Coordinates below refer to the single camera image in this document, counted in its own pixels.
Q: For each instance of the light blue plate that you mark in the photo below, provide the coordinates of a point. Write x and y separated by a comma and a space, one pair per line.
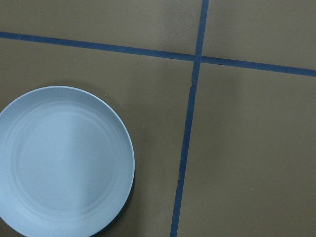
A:
66, 163

